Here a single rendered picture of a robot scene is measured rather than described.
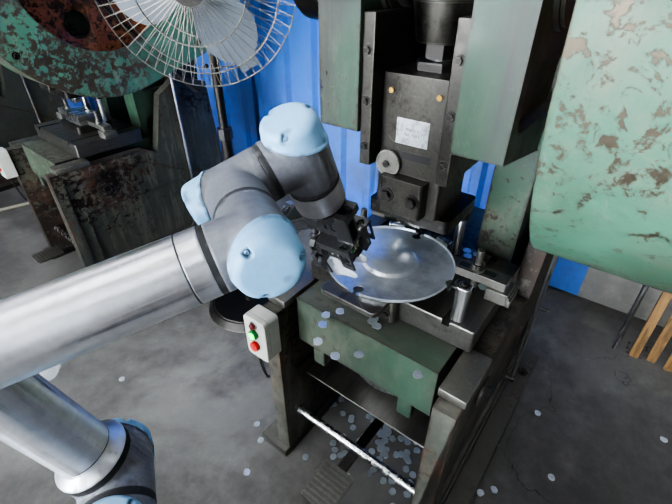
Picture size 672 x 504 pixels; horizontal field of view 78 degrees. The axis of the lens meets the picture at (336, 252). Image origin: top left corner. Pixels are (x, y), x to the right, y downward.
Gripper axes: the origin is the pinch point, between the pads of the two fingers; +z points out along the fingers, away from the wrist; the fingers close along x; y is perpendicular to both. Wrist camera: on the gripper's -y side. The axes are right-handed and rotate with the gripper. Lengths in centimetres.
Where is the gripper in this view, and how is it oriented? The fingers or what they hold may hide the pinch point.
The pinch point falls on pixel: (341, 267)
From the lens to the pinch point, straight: 78.3
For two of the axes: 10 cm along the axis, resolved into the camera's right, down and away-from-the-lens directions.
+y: 8.3, 3.1, -4.7
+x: 5.1, -7.7, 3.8
